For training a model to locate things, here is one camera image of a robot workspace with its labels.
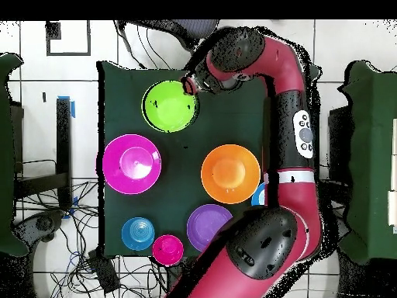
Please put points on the dark green tablecloth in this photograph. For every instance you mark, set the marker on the dark green tablecloth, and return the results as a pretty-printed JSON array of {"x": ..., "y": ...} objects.
[{"x": 223, "y": 124}]

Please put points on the large blue bowl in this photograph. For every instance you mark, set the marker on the large blue bowl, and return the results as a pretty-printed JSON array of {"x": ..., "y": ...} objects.
[{"x": 258, "y": 195}]

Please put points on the black square floor frame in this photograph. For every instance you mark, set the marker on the black square floor frame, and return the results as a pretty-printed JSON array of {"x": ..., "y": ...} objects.
[{"x": 68, "y": 54}]

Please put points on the black metal stand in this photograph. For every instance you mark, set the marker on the black metal stand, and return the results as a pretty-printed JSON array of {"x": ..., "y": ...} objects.
[
  {"x": 339, "y": 139},
  {"x": 63, "y": 139}
]

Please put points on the small blue bowl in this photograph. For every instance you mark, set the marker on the small blue bowl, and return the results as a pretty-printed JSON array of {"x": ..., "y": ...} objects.
[{"x": 138, "y": 234}]

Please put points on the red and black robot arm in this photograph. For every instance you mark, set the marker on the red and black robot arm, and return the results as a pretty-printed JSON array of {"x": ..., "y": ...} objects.
[{"x": 297, "y": 201}]

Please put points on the blue floor tape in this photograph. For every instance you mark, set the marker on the blue floor tape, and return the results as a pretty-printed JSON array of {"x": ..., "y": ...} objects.
[{"x": 73, "y": 108}]

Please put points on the black power strip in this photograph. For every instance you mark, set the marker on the black power strip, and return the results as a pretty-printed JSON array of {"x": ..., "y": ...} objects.
[{"x": 105, "y": 273}]

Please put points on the grey mesh office chair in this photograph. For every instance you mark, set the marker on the grey mesh office chair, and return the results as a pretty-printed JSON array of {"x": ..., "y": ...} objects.
[{"x": 186, "y": 26}]

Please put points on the medium green bowl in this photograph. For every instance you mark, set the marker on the medium green bowl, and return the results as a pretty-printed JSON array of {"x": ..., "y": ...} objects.
[{"x": 169, "y": 107}]

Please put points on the small crimson bowl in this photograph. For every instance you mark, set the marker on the small crimson bowl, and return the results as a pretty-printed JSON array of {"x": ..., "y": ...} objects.
[{"x": 167, "y": 250}]

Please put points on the purple bowl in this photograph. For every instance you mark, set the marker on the purple bowl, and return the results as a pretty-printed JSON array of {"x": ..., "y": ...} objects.
[{"x": 204, "y": 225}]

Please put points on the large pink bowl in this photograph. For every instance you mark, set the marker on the large pink bowl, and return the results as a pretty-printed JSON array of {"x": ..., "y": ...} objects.
[{"x": 131, "y": 164}]

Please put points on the large orange bowl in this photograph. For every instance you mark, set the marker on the large orange bowl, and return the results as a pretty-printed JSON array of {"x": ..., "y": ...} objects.
[{"x": 231, "y": 173}]

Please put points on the green cloth side table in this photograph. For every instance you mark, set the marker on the green cloth side table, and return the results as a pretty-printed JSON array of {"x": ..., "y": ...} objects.
[
  {"x": 6, "y": 155},
  {"x": 372, "y": 155}
]

